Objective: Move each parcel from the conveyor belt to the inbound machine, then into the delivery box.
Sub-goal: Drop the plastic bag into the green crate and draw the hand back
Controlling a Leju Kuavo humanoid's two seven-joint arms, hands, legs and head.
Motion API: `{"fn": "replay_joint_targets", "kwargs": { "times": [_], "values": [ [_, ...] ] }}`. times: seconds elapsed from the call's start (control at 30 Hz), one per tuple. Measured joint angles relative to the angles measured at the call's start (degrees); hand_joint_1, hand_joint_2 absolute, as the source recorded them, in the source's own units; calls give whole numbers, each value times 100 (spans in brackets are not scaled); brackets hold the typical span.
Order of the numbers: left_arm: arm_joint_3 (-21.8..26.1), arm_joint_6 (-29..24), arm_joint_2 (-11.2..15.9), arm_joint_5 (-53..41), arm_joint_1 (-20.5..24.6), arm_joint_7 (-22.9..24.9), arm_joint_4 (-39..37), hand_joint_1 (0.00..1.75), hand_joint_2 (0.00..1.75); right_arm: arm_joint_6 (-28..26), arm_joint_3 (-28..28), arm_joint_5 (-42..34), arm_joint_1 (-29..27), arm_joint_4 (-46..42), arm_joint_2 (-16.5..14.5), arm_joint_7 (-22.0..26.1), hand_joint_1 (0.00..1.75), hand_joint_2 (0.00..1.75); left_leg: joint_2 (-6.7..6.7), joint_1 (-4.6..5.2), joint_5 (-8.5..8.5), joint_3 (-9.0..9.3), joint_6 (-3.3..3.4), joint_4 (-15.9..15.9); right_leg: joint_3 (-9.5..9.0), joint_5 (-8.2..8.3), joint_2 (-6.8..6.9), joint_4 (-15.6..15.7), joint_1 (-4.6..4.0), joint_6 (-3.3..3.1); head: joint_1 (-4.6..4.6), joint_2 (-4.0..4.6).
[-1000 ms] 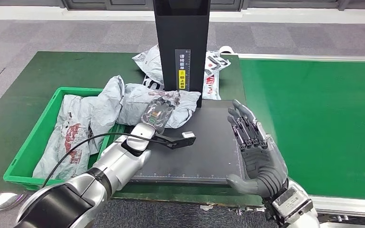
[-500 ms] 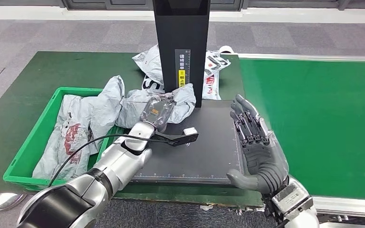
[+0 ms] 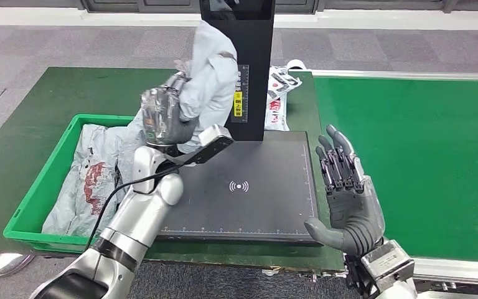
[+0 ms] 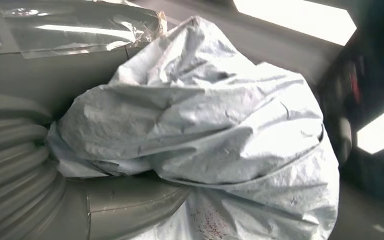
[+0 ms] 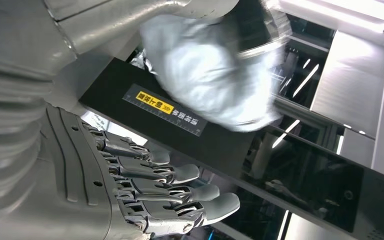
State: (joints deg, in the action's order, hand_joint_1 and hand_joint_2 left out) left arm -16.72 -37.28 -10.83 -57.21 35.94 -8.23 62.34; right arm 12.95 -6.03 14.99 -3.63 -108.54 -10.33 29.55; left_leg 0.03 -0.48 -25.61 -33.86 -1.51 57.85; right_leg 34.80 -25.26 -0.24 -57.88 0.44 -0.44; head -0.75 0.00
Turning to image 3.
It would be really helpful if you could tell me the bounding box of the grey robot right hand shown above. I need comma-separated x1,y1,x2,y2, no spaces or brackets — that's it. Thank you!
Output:
304,124,387,257

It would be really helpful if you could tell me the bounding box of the green conveyor belt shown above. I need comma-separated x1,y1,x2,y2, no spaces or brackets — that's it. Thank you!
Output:
309,70,478,290

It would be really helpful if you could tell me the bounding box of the dark window frame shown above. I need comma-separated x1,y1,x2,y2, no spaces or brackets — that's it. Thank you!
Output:
0,0,478,16

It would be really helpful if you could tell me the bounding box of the white printed plastic bag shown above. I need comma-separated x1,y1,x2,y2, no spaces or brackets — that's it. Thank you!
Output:
263,59,311,132

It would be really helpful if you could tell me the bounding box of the black inbound scanner machine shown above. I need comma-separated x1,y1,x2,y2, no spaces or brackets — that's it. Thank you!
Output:
156,0,322,247

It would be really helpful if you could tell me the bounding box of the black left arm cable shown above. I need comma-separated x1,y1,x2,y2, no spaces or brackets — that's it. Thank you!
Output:
83,164,183,252

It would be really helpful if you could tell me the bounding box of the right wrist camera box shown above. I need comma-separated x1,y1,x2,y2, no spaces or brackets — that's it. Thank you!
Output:
360,239,416,294

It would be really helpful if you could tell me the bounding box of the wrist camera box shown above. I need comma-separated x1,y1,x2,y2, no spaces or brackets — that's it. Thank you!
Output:
166,124,235,167
360,239,416,294

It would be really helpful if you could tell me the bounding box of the green plastic crate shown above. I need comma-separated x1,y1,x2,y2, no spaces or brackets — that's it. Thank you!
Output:
2,114,141,255

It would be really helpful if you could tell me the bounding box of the black and yellow label strip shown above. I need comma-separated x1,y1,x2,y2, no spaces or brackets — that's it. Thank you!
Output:
230,64,251,124

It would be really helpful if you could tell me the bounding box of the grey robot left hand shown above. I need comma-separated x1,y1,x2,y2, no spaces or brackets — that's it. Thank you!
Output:
139,72,202,146

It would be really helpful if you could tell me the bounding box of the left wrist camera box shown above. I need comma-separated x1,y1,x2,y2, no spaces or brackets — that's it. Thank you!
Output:
166,124,235,167

